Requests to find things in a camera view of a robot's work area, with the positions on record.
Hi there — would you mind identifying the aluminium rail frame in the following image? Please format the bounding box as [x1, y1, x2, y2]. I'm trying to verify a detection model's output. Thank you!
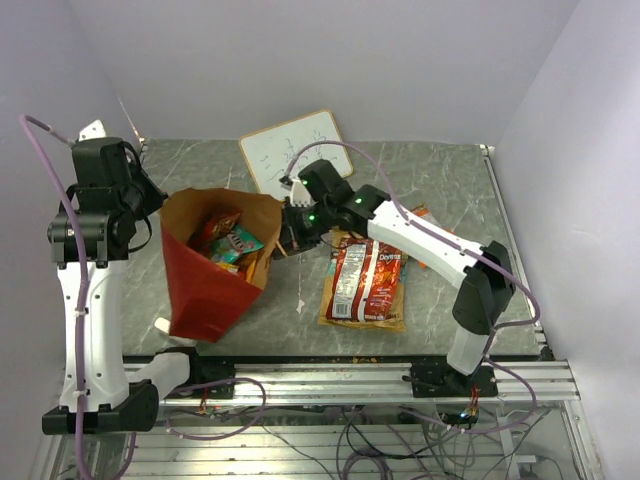
[38, 356, 604, 479]

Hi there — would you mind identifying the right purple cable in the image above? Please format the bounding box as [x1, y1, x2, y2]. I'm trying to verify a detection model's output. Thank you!
[279, 140, 542, 436]

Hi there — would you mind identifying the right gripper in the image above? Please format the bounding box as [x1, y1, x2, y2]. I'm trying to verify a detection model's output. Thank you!
[273, 201, 335, 260]

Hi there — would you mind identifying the small whiteboard with stand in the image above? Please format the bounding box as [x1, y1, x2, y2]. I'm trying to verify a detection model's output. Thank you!
[239, 110, 354, 200]

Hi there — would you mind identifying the red paper bag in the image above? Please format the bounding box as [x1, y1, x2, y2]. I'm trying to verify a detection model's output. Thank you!
[160, 188, 282, 342]

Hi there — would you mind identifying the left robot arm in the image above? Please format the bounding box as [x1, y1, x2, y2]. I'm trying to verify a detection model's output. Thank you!
[42, 137, 204, 435]

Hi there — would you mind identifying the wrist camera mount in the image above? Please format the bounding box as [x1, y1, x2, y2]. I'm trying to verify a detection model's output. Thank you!
[280, 176, 315, 207]
[77, 119, 108, 143]

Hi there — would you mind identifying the white object at table edge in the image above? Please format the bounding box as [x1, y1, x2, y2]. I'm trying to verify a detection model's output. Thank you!
[154, 317, 171, 335]

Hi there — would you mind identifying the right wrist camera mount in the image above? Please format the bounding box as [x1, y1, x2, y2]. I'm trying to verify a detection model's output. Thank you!
[280, 176, 315, 207]

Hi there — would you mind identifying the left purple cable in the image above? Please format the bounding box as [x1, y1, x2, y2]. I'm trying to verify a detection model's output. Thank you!
[18, 113, 139, 480]

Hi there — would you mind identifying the orange snack bag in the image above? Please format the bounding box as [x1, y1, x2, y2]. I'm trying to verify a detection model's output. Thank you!
[407, 203, 454, 271]

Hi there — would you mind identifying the purple cable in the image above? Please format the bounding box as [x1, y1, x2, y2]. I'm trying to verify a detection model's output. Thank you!
[279, 140, 542, 436]
[18, 113, 139, 480]

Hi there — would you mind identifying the yellow snack bag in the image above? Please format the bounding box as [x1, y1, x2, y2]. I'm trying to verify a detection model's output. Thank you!
[217, 251, 259, 282]

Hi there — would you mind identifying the red cookie snack bag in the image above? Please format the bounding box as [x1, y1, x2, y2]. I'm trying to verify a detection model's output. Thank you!
[187, 211, 241, 252]

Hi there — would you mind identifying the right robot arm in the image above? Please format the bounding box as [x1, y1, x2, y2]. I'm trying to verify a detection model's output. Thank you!
[279, 159, 515, 396]

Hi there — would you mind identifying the red Doritos bag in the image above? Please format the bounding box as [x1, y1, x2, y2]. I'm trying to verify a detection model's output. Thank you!
[324, 237, 404, 322]

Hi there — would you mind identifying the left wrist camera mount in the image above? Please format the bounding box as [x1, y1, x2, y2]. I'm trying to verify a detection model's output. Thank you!
[77, 119, 108, 143]

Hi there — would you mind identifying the teal snack bag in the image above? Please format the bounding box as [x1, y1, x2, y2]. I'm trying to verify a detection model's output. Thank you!
[210, 225, 263, 264]

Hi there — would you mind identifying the tan kettle chips bag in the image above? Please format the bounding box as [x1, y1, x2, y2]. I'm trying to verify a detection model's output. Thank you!
[318, 229, 409, 332]

